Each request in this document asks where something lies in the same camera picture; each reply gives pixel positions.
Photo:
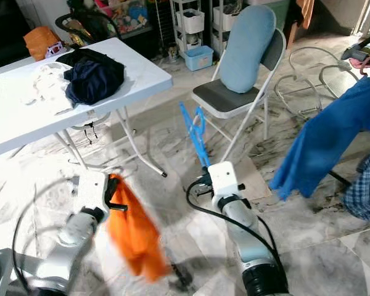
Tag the navy blue garment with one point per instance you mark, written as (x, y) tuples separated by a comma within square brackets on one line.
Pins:
[(95, 83)]

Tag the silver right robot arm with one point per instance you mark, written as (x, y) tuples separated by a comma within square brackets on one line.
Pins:
[(250, 246)]

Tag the small white side table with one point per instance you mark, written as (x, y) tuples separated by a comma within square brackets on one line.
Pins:
[(12, 63)]

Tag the white folding table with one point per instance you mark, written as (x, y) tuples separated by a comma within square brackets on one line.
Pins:
[(142, 77)]

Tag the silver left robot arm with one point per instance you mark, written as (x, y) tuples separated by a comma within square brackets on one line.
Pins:
[(74, 246)]

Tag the grey shelf trolley white bins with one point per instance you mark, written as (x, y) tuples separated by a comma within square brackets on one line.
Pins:
[(228, 18), (190, 21)]

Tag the light blue oval cushion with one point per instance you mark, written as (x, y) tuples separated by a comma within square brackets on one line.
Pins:
[(246, 49)]

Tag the light blue plastic basket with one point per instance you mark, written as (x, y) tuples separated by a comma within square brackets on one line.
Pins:
[(199, 60)]

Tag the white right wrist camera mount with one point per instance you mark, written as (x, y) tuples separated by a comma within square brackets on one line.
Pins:
[(223, 182)]

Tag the white tubular bouncer frame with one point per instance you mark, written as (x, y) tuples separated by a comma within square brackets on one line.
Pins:
[(350, 63)]

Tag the orange shirt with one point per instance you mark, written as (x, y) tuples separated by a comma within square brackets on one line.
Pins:
[(135, 240)]

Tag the light blue small chair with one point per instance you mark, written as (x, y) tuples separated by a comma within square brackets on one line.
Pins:
[(9, 265)]

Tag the small purple toy car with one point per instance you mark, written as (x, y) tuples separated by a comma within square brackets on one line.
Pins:
[(55, 51)]

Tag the white crumpled garment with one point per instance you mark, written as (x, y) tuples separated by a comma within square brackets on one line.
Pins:
[(52, 89)]

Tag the black crumpled garment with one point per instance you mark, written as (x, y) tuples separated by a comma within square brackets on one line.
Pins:
[(95, 55)]

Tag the bright blue hanging garment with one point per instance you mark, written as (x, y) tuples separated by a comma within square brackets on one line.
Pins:
[(327, 142)]

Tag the blue plastic clothes hanger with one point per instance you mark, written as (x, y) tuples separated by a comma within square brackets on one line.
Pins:
[(197, 139)]

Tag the brown wooden board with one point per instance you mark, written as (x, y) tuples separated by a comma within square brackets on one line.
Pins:
[(308, 12)]

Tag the grey seat white folding chair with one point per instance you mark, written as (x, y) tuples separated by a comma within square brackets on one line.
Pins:
[(219, 95)]

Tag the orange bag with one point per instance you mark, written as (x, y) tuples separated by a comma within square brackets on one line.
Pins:
[(40, 42)]

